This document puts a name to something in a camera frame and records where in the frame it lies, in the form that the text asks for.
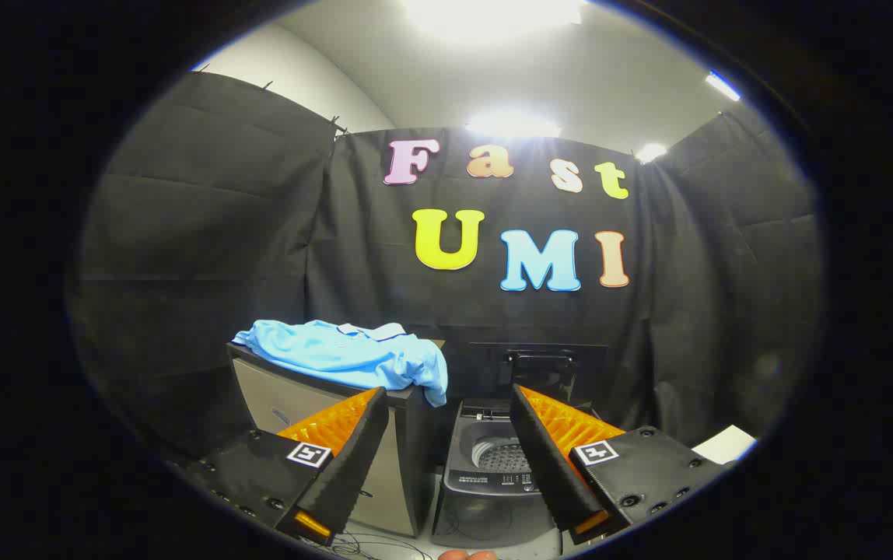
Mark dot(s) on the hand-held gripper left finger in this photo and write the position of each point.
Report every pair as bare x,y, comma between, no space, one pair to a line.
353,459

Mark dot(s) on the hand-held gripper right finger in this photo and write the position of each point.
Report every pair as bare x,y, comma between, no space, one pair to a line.
544,459

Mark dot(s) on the grey washing machine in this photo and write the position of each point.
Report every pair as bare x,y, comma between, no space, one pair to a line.
485,505

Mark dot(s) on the light blue polo shirt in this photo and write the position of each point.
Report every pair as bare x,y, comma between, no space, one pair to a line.
353,354

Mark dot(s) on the grey cabinet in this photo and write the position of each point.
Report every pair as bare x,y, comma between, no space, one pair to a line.
275,400

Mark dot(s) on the white flat board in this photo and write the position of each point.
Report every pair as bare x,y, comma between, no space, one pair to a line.
725,445

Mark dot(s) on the black backdrop cloth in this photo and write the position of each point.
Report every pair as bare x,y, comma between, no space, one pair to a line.
260,233

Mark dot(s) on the large ceiling light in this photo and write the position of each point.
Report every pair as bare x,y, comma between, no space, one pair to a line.
493,15

